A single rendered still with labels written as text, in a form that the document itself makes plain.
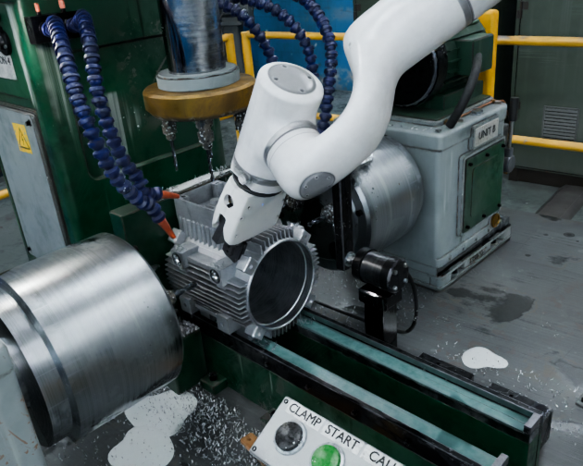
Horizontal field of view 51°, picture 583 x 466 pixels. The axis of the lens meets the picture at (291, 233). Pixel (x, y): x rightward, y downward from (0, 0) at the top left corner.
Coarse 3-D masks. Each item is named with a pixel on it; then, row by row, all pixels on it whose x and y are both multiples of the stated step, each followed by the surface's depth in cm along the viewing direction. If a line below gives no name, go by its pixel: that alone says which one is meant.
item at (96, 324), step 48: (96, 240) 86; (0, 288) 78; (48, 288) 76; (96, 288) 78; (144, 288) 81; (0, 336) 76; (48, 336) 73; (96, 336) 76; (144, 336) 80; (48, 384) 73; (96, 384) 76; (144, 384) 82; (48, 432) 77
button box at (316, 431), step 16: (288, 400) 65; (272, 416) 64; (288, 416) 64; (304, 416) 63; (320, 416) 62; (272, 432) 63; (304, 432) 61; (320, 432) 61; (336, 432) 60; (256, 448) 63; (272, 448) 62; (304, 448) 60; (352, 448) 58; (368, 448) 58; (272, 464) 61; (288, 464) 60; (304, 464) 59; (352, 464) 57; (368, 464) 57; (384, 464) 56; (400, 464) 56
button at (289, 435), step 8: (288, 424) 62; (296, 424) 62; (280, 432) 62; (288, 432) 62; (296, 432) 61; (280, 440) 61; (288, 440) 61; (296, 440) 61; (280, 448) 61; (288, 448) 61
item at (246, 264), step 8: (176, 232) 105; (184, 232) 105; (296, 232) 101; (304, 232) 101; (176, 240) 104; (304, 240) 101; (248, 256) 93; (240, 264) 93; (248, 264) 93; (256, 264) 94; (248, 272) 93; (312, 296) 107; (248, 328) 99; (256, 328) 98; (256, 336) 98
